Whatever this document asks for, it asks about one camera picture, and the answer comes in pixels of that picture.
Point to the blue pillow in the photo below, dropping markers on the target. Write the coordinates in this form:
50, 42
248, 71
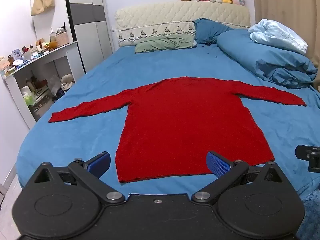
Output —
207, 30

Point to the green pillow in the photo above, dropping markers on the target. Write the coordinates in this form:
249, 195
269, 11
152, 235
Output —
162, 43

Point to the blue duvet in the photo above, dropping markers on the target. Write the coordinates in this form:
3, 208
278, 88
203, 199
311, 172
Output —
262, 55

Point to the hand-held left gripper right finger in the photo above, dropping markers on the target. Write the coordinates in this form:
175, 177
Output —
218, 165

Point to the white tote bag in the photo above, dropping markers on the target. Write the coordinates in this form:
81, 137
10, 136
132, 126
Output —
67, 82

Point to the light blue blanket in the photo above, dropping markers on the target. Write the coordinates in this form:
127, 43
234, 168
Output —
277, 33

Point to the beige quilted headboard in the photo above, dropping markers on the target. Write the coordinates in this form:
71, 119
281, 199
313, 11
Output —
155, 15

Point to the red long-sleeve sweater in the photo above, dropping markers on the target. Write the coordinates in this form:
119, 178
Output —
185, 130

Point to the grey and white wardrobe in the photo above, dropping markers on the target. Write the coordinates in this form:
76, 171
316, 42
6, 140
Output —
90, 25

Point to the bed with blue sheet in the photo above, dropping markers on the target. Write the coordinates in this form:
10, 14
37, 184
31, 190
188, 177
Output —
100, 80

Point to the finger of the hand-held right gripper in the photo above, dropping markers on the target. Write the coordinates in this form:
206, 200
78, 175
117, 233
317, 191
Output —
311, 155

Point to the white desk with shelves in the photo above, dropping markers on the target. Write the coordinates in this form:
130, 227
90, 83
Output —
60, 52

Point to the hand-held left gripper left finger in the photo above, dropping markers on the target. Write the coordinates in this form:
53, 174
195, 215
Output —
99, 163

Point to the photo frame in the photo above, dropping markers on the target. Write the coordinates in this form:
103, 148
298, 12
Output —
17, 54

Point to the wicker basket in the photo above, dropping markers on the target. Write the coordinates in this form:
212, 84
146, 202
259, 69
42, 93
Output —
62, 39

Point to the green tissue pack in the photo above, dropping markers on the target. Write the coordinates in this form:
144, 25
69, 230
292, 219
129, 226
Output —
28, 96

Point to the beige curtain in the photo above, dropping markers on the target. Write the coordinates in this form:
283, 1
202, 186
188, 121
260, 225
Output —
285, 2

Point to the blue fluffy rug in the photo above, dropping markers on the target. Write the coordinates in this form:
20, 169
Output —
311, 217

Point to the white pump bottle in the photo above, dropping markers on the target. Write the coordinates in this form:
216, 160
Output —
52, 34

